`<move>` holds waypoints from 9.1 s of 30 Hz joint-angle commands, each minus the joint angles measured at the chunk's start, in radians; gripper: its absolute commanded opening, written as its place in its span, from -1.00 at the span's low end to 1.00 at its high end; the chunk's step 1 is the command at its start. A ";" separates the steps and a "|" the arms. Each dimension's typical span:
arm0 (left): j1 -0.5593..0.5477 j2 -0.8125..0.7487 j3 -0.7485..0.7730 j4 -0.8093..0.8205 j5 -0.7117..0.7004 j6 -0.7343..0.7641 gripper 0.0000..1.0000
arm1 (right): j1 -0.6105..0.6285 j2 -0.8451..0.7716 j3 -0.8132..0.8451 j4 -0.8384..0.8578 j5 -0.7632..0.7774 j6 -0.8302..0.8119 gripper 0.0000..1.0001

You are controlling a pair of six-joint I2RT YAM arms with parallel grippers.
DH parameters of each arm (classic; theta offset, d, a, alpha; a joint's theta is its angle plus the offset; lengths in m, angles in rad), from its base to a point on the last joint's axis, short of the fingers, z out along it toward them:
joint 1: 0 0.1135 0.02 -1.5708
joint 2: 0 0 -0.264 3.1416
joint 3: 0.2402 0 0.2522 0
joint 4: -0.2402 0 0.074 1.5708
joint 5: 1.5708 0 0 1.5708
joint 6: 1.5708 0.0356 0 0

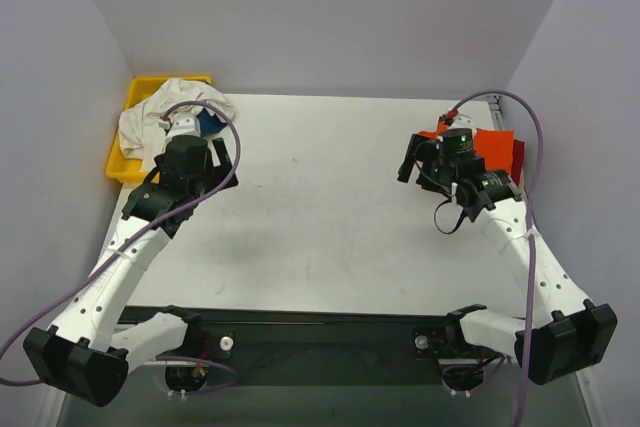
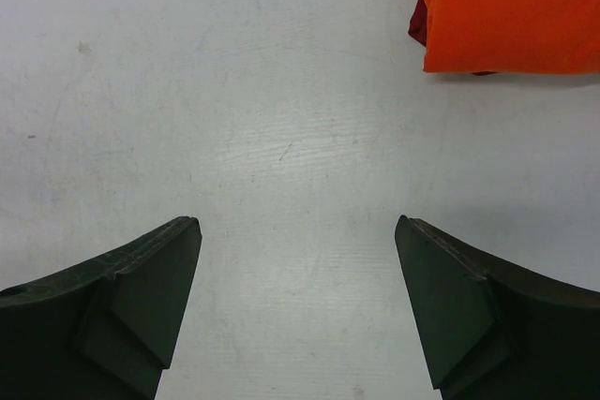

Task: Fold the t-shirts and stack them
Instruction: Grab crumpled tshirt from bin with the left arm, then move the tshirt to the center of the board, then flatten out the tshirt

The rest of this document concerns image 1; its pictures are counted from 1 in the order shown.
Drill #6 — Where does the white t-shirt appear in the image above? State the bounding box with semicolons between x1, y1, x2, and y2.
148;85;235;171

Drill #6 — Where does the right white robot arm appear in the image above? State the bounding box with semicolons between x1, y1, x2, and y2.
398;128;617;385

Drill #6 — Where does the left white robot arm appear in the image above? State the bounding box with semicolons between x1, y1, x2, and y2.
23;128;239;407

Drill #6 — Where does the blue t-shirt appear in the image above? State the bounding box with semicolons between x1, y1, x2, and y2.
197;109;226;137

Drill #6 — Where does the folded orange t-shirt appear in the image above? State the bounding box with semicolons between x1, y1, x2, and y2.
417;122;517;175

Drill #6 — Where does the yellow plastic bin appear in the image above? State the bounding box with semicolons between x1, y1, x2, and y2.
105;77;226;184

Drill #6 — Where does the folded dark red t-shirt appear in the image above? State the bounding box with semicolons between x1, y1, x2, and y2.
511;139;526;188

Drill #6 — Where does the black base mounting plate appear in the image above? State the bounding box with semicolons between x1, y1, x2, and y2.
117;305;506;388

